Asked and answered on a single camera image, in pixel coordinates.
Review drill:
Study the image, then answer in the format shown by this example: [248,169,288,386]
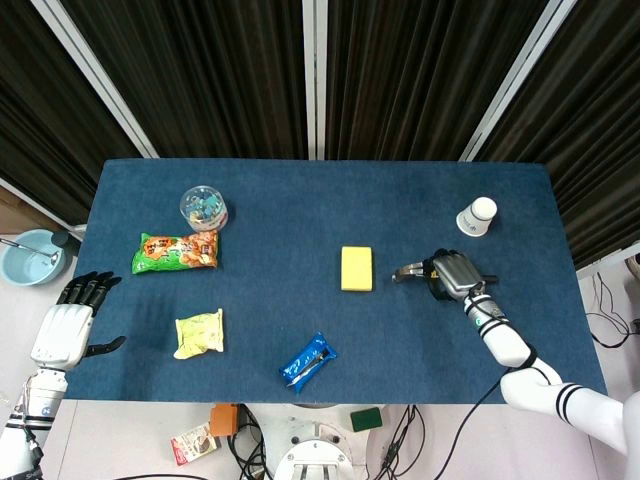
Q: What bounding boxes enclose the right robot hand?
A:
[423,248,486,303]

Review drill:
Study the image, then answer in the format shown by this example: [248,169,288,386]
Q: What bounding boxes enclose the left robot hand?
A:
[30,271,127,372]

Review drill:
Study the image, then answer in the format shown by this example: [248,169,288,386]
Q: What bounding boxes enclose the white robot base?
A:
[244,402,386,480]

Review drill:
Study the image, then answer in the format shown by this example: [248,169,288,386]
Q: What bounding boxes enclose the yellow sponge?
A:
[340,245,375,293]

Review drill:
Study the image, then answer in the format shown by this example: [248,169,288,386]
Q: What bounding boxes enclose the dark green rectangular block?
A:
[349,406,384,433]

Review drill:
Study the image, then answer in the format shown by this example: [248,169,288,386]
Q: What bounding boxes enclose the white paper cup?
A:
[455,196,499,237]

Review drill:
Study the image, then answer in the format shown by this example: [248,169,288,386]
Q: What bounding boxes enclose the light blue plastic bowl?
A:
[0,229,71,288]

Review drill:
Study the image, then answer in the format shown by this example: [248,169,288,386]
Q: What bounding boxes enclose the metal ladle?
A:
[0,238,62,267]

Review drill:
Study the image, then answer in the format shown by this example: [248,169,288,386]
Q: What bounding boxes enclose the green orange snack bag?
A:
[131,229,221,276]

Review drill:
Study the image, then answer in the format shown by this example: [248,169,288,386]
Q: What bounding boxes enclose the pale yellow snack bag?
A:
[173,307,225,360]

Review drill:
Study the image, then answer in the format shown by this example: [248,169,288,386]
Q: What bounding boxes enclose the blue table cloth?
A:
[62,158,609,406]

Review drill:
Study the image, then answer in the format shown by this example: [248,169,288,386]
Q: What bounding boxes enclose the blue cookie packet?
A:
[278,331,339,394]

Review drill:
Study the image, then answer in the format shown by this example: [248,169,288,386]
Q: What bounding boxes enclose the red white printed packet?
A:
[169,422,221,467]

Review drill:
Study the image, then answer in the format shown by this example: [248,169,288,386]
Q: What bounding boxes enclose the clear round plastic jar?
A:
[179,184,229,233]

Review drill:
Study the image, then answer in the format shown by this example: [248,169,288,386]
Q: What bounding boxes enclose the orange box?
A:
[209,403,242,438]

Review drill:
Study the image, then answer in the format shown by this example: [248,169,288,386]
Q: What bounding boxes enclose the black curtain panel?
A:
[324,0,556,162]
[59,0,309,160]

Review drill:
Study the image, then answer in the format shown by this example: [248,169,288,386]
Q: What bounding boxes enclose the black cable coil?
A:
[584,273,640,349]

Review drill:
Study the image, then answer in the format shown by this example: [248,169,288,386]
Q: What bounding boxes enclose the black cable bundle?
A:
[364,403,426,480]

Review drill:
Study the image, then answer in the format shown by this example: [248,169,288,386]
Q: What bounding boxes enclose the white partition post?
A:
[30,0,160,160]
[457,0,581,162]
[301,0,329,161]

